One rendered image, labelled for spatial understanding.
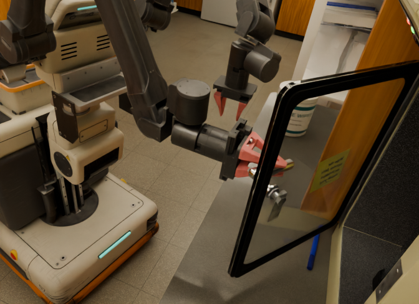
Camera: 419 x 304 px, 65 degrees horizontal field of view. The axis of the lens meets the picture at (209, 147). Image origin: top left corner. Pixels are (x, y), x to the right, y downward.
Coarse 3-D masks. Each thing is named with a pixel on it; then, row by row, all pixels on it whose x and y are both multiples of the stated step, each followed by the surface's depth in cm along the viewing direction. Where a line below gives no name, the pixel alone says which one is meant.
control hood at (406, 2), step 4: (400, 0) 40; (404, 0) 29; (408, 0) 26; (412, 0) 25; (416, 0) 25; (404, 4) 32; (408, 4) 27; (412, 4) 25; (416, 4) 24; (404, 8) 40; (408, 8) 27; (412, 8) 25; (416, 8) 24; (408, 12) 30; (412, 12) 25; (416, 12) 24; (408, 16) 36; (412, 16) 25; (416, 16) 24; (412, 20) 29; (416, 20) 24; (416, 24) 25; (416, 28) 29
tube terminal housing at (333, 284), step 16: (368, 176) 65; (336, 240) 73; (416, 240) 37; (336, 256) 69; (416, 256) 36; (336, 272) 65; (416, 272) 36; (336, 288) 61; (400, 288) 38; (416, 288) 38
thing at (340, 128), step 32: (320, 96) 42; (352, 96) 47; (384, 96) 52; (288, 128) 43; (320, 128) 47; (352, 128) 52; (288, 160) 47; (320, 160) 53; (352, 160) 60; (288, 192) 53; (320, 192) 61; (256, 224) 54; (288, 224) 61; (320, 224) 71; (256, 256) 62
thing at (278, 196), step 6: (276, 192) 50; (282, 192) 50; (270, 198) 51; (276, 198) 49; (282, 198) 49; (276, 204) 50; (282, 204) 51; (276, 210) 51; (270, 216) 51; (276, 216) 52
